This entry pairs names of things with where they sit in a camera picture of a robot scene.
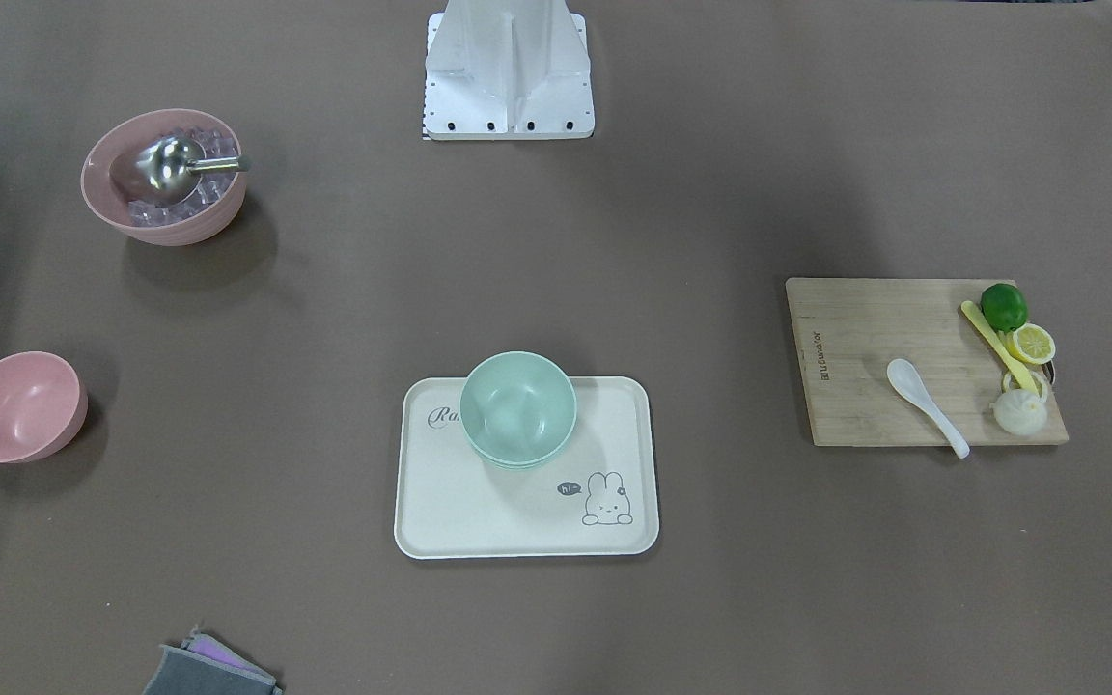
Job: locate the white ceramic spoon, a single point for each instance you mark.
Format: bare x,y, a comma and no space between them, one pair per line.
909,385

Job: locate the mint green bowl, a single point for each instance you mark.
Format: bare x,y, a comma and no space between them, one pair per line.
518,410

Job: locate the pink bowl with ice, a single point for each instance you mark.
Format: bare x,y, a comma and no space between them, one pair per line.
204,213

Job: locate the cream rabbit tray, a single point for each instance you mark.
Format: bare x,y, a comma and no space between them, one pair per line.
597,497

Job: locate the wooden cutting board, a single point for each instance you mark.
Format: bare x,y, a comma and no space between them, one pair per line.
848,330

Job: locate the metal ice scoop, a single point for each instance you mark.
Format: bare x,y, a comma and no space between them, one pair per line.
169,170

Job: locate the green lime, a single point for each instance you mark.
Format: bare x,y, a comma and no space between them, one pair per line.
1004,307

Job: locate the lemon half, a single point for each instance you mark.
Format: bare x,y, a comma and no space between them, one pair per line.
1030,344

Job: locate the grey folded cloth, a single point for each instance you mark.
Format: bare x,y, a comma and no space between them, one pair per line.
202,664

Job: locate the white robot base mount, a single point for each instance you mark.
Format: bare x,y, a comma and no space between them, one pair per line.
507,70

